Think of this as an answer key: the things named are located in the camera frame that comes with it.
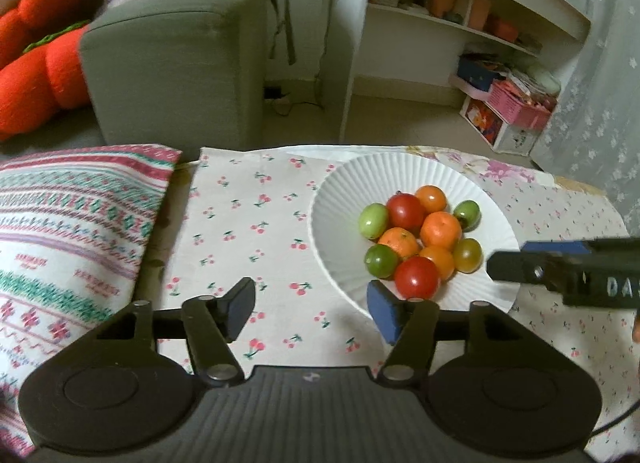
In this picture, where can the tall orange pot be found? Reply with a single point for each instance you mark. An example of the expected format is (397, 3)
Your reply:
(479, 12)
(442, 0)

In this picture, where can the red tomato plush cushion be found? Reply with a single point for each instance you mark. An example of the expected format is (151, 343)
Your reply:
(45, 68)

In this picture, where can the olive green tomato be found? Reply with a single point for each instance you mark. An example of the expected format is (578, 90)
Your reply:
(468, 255)

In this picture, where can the pink plastic basket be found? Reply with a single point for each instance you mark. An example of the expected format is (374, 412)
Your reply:
(517, 105)

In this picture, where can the person's right hand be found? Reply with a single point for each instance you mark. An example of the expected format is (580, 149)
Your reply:
(637, 329)

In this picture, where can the grey sofa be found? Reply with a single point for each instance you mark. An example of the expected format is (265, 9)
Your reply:
(175, 58)

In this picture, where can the white printed storage box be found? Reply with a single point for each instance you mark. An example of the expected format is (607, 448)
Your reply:
(510, 138)

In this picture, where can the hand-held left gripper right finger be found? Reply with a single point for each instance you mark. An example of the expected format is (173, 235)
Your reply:
(385, 315)

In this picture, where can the striped patterned pillow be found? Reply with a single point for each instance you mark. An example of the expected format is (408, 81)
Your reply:
(65, 243)

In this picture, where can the pink floral cloth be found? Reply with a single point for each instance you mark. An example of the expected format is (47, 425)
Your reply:
(500, 170)

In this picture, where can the cherry print tablecloth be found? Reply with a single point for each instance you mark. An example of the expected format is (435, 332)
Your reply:
(250, 243)

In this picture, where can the dark blue box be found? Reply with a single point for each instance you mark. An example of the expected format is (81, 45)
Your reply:
(477, 70)

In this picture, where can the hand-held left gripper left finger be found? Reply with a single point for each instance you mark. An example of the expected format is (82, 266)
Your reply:
(239, 310)

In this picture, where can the low red-orange pot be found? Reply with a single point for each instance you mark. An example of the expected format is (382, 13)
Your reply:
(502, 28)

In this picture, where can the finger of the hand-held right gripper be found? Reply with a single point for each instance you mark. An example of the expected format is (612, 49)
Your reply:
(520, 268)
(555, 246)

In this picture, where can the white shelf unit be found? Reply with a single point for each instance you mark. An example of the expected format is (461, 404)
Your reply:
(350, 43)

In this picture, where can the black power strip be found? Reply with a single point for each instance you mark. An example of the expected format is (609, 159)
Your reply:
(272, 92)

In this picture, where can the red tomato with stem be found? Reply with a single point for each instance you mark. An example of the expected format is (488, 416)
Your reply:
(405, 211)

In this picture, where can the white ribbed plate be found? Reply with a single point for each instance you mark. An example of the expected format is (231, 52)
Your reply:
(340, 193)

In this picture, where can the white flower print curtain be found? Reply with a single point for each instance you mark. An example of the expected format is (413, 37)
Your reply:
(595, 93)

